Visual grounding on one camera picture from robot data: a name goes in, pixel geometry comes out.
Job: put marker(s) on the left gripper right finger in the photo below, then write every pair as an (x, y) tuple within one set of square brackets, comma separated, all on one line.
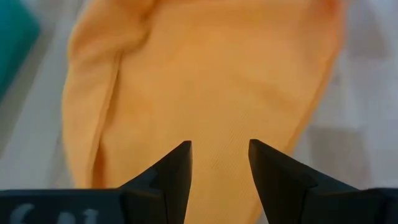
[(286, 193)]

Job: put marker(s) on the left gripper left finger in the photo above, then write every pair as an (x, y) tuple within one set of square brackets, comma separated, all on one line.
[(168, 193)]

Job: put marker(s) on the orange microfiber towel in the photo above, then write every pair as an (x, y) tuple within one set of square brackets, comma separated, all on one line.
[(202, 77)]

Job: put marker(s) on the teal translucent plastic basket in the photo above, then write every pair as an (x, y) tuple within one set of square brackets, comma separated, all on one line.
[(15, 37)]

